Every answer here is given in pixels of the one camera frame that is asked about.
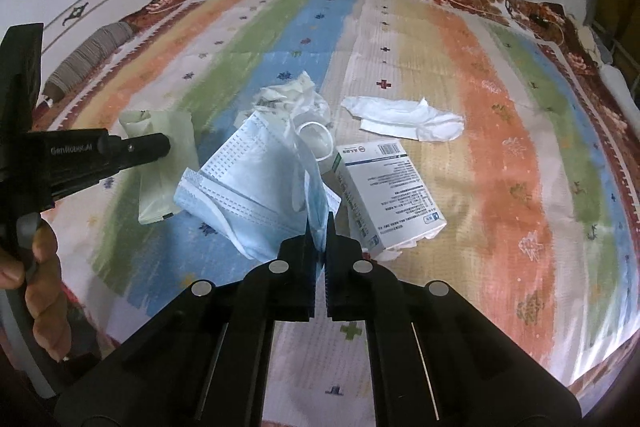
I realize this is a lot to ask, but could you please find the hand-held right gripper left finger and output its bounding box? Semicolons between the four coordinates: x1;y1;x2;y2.
55;219;326;427

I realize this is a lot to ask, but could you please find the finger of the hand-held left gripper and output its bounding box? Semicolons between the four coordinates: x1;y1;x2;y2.
102;133;171;168

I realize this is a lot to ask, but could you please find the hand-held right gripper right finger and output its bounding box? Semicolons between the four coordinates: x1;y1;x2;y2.
324;214;583;427

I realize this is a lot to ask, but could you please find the light green packet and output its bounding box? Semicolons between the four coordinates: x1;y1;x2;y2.
119;109;198;225

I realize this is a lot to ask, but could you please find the white medicine box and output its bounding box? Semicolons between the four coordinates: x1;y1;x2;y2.
332;139;447;263

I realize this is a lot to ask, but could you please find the blue face mask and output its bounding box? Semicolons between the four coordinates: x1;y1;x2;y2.
174;111;343;260

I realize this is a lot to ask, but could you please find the white plastic ring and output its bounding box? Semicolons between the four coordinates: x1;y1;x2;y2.
295;121;336;162

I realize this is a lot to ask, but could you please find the white tissue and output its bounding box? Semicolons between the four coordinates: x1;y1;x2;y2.
341;96;466;142

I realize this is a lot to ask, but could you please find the white plastic wrapper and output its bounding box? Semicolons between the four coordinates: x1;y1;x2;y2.
235;72;333;142

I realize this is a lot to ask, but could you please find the person's left hand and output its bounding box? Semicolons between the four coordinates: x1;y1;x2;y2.
0;223;73;360

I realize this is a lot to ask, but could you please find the grey ribbed pillow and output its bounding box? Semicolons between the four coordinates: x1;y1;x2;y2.
46;22;135;100

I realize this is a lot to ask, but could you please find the striped colourful mat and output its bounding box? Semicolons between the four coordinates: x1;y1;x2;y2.
30;0;638;427

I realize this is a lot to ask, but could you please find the white folded cloth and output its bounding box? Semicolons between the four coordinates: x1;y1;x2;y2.
597;62;640;108

